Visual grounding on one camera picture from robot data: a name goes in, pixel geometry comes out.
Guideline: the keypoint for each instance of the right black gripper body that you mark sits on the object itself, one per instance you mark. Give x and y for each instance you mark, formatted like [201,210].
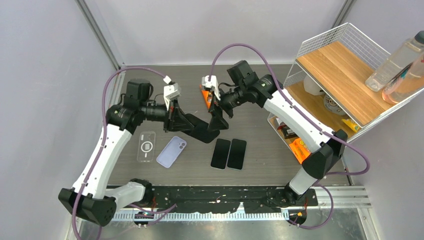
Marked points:
[230,99]

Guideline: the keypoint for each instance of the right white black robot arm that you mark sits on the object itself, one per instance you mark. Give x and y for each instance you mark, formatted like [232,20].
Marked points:
[324,144]

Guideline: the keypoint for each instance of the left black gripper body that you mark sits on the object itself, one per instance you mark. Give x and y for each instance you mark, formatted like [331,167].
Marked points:
[159,112]

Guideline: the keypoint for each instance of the yellow snack packet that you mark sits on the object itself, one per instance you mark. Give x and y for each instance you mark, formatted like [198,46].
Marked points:
[351,124]

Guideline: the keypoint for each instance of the orange packet under shelf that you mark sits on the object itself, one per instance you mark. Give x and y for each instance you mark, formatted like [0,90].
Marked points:
[300,150]

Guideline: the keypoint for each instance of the orange razor box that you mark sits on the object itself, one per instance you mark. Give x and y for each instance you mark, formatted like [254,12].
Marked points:
[207,94]

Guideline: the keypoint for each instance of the dark snack bar packet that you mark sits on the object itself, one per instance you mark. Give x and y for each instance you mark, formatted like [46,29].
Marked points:
[287,132]

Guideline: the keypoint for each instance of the lilac phone case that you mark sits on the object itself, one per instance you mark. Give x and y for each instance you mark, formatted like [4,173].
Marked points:
[171,152]

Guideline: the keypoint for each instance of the white round container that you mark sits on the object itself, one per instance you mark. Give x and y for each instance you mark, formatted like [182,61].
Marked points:
[311,87]

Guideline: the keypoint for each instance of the clear phone case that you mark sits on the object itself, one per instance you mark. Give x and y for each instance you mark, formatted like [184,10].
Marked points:
[146,146]

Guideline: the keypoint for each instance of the clear water bottle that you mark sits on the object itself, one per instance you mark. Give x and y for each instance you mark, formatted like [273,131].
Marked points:
[396,62]

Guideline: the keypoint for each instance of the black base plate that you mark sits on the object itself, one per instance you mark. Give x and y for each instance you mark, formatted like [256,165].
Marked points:
[225,199]

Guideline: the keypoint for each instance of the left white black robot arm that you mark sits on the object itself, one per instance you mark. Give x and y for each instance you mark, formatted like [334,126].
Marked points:
[88,198]

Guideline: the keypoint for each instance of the white wire wooden shelf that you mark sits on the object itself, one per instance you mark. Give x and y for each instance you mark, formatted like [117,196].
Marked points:
[339,61]

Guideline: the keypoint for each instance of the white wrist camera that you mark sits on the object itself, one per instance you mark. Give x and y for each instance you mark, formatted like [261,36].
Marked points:
[171,91]
[210,83]

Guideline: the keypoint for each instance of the pink tinted bottle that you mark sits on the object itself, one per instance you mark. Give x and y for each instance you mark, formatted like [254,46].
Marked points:
[406,83]

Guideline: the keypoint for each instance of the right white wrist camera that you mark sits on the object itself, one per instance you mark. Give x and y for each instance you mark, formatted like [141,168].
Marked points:
[210,83]

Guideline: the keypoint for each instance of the bare black phone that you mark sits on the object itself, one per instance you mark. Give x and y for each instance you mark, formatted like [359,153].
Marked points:
[200,131]

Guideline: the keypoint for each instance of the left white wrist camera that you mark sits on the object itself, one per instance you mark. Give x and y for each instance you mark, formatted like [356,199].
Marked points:
[171,91]

